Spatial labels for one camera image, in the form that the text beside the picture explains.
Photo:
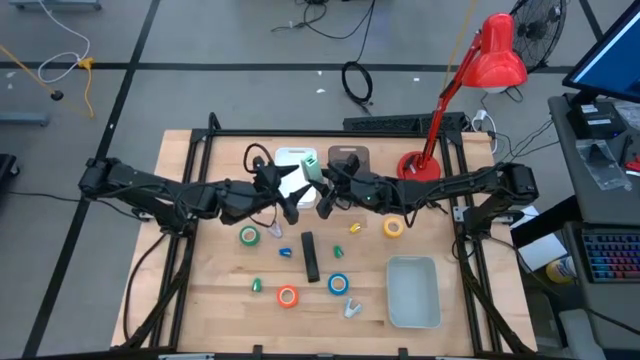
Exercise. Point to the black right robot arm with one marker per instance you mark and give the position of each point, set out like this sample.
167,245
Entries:
450,187

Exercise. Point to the mint green stapler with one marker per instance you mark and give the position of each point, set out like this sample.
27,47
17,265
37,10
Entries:
311,167

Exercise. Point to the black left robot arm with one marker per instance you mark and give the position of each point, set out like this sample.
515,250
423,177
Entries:
135,181

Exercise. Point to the smoky translucent plastic bin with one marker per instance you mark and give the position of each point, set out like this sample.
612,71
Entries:
340,152

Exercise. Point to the white power adapter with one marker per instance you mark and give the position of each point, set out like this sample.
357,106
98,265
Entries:
480,116

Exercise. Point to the small black computer box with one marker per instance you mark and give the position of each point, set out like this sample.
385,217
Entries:
595,120

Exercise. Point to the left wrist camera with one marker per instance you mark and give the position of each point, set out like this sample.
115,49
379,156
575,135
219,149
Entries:
258,163

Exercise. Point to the grey staple remover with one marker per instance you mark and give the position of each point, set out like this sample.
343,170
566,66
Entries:
350,311

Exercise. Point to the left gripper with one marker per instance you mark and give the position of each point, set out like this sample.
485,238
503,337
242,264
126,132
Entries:
250,197

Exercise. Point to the black perforated metal box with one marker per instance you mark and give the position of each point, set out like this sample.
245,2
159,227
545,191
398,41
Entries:
380,122

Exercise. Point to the blue tape roll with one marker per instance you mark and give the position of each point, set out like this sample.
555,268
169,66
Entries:
330,284

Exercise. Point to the backlit colourful keyboard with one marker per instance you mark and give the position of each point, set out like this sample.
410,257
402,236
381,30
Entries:
612,257

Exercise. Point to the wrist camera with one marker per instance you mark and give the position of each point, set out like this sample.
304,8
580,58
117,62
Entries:
258,163
352,165

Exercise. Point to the white plastic bin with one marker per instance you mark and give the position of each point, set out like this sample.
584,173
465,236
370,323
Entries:
290,157

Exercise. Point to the red tool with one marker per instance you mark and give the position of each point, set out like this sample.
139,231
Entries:
634,165

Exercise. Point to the white paper sheet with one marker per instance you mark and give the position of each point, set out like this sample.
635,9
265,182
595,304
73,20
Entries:
540,252

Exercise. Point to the black stapler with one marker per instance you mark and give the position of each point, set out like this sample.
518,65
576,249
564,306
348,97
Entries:
310,257

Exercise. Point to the yellow wipes canister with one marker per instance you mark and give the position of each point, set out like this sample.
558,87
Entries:
557,272

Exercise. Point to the yellow tape roll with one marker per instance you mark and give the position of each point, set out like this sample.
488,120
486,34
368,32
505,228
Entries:
386,228

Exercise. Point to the pale grey rectangular tray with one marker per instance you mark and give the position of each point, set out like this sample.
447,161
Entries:
412,295

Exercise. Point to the black floor fan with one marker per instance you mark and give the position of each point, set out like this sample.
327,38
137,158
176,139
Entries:
545,30

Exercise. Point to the grey table foot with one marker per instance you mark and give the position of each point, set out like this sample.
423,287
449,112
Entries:
55,4
22,119

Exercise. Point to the computer monitor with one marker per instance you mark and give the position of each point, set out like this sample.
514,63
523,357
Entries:
615,60

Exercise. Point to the blue mini stapler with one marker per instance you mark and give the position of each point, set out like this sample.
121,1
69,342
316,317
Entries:
285,252

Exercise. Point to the black aluminium table frame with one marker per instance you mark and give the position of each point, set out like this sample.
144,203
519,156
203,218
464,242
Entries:
320,133

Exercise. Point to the clear plastic bag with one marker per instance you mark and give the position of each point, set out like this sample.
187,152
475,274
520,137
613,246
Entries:
600,165

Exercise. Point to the grey workstation desk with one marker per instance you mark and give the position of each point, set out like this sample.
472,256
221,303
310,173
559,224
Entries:
575,200

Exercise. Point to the green tape roll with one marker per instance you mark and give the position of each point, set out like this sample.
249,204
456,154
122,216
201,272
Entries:
242,236

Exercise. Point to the red desk lamp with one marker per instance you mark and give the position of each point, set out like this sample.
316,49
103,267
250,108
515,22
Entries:
495,55

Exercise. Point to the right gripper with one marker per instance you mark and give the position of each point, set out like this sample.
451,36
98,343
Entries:
362,190

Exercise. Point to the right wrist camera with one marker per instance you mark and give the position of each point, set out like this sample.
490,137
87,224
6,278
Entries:
352,165

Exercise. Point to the yellow mini stapler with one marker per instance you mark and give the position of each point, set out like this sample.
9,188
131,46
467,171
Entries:
355,228

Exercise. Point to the orange tape roll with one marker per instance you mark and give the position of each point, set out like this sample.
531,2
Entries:
279,296

